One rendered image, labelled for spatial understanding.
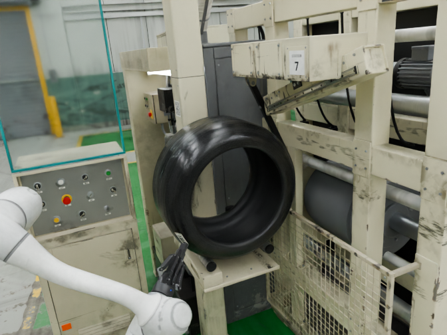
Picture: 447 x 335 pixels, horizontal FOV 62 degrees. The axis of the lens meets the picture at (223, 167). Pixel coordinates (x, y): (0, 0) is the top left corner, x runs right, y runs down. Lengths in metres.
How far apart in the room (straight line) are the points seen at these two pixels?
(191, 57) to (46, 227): 1.17
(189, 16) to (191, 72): 0.24
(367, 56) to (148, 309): 1.02
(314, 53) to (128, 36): 9.44
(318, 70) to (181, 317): 0.88
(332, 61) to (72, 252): 1.62
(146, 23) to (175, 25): 8.94
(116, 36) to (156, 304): 9.70
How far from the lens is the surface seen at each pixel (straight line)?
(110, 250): 2.23
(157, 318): 1.15
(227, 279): 1.71
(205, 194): 1.89
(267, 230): 1.63
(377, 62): 1.34
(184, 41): 1.75
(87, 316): 2.42
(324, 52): 1.33
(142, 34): 10.62
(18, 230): 1.25
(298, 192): 2.09
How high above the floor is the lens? 1.76
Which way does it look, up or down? 18 degrees down
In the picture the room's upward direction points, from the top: 5 degrees counter-clockwise
